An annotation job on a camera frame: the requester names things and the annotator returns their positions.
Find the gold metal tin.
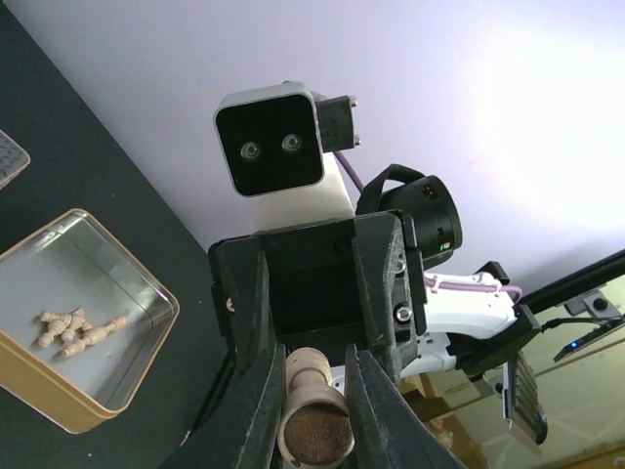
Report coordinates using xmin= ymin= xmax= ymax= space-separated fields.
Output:
xmin=1 ymin=208 xmax=180 ymax=434

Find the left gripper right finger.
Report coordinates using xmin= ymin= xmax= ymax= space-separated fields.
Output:
xmin=345 ymin=345 xmax=464 ymax=469

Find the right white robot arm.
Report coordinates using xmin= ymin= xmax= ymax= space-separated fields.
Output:
xmin=209 ymin=163 xmax=539 ymax=380

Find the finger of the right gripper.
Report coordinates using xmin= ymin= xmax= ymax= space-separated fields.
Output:
xmin=229 ymin=246 xmax=276 ymax=376
xmin=353 ymin=212 xmax=418 ymax=381

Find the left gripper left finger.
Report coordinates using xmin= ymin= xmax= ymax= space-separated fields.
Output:
xmin=165 ymin=344 xmax=285 ymax=469

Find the top camera on frame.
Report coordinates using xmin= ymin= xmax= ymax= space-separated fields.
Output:
xmin=543 ymin=289 xmax=624 ymax=362

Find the light chess piece pile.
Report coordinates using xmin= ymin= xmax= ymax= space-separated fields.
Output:
xmin=33 ymin=308 xmax=130 ymax=361

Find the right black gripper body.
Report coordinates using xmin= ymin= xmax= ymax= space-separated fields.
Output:
xmin=207 ymin=209 xmax=429 ymax=382

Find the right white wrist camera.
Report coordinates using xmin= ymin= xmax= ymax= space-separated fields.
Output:
xmin=213 ymin=80 xmax=362 ymax=231

